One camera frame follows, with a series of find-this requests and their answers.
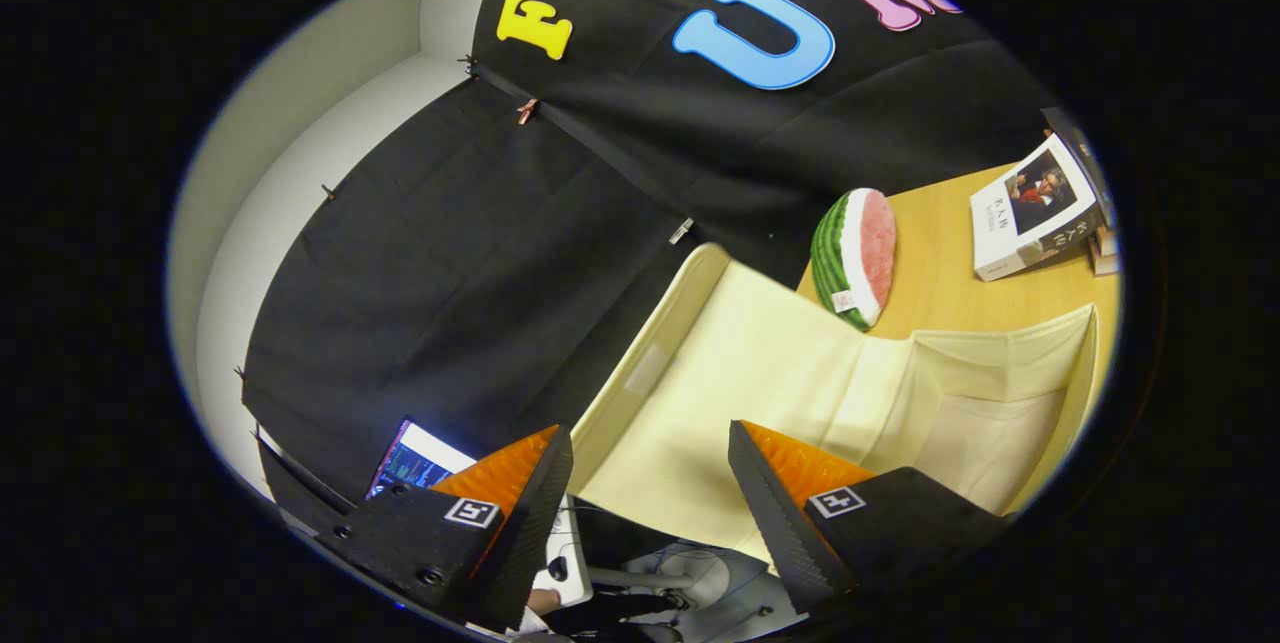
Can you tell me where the watermelon slice plush toy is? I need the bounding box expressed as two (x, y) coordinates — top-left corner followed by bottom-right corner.
(810, 187), (899, 333)

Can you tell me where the white portrait cover book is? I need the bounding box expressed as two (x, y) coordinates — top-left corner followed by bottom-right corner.
(968, 133), (1107, 283)

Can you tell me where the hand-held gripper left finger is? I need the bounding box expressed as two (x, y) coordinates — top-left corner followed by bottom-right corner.
(313, 425), (576, 632)

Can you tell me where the black backdrop cloth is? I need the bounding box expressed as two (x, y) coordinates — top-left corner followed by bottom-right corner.
(240, 0), (1076, 524)

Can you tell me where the black hardcover book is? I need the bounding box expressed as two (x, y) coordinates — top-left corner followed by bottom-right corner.
(1040, 106), (1117, 230)

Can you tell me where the laptop computer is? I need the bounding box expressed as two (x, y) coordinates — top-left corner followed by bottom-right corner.
(364, 417), (480, 503)

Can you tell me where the cream fabric storage box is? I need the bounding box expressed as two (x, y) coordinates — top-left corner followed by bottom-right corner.
(567, 243), (1101, 566)

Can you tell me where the grey office chair base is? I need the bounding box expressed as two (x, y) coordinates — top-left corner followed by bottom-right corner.
(590, 541), (803, 643)

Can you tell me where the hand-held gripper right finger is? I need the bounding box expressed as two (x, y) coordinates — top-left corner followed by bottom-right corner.
(727, 419), (1013, 619)

